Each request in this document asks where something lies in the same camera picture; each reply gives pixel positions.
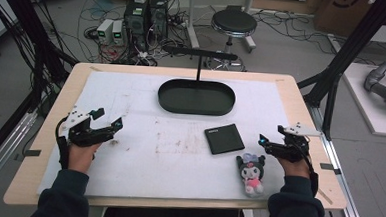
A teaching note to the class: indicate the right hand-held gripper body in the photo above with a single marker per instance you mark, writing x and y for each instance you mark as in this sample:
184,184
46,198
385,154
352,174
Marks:
294,149

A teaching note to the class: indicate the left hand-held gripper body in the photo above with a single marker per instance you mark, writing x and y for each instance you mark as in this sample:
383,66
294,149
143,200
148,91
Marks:
82,134

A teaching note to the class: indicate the person's right hand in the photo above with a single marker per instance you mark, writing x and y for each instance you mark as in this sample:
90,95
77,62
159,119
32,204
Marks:
294,169

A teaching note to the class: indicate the person's left hand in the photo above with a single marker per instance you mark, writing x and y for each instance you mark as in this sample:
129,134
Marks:
81,157

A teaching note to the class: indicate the black and pink plush toy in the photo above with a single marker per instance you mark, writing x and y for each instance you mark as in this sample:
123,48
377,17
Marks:
251,175

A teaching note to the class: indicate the black tape strip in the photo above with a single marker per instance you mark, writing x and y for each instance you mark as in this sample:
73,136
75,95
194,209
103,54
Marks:
329,168
31,153

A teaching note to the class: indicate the black square box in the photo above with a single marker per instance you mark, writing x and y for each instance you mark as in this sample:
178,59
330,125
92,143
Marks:
224,139

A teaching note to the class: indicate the white table mat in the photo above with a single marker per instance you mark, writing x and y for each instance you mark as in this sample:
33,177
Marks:
151,166

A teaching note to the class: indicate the grey power supply unit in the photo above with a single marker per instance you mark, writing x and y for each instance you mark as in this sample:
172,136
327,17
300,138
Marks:
118,31
105,30

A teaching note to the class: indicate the black oval tray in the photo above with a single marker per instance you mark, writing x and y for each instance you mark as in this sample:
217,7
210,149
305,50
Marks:
196,98

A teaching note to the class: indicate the white platform board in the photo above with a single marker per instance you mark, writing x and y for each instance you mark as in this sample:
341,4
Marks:
368,107

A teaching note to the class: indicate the black computer tower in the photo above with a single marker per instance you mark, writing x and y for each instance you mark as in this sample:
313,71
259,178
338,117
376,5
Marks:
136,23
158,15

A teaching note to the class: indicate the black T-shaped stand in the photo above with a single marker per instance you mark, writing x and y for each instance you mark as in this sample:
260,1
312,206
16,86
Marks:
200,53

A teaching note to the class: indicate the black round stool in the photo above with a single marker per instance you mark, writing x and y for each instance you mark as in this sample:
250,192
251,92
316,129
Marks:
234,23

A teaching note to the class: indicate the white table leg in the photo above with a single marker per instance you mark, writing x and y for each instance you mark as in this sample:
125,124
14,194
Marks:
192,21

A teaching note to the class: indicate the cardboard box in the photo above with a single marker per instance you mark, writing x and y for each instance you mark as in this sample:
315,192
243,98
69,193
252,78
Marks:
352,13

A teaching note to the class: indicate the aluminium rail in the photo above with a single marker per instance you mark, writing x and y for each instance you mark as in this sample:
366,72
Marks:
344,183
1,155

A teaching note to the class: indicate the black frame post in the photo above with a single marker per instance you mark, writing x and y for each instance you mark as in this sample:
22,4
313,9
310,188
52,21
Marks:
347,53
28,23

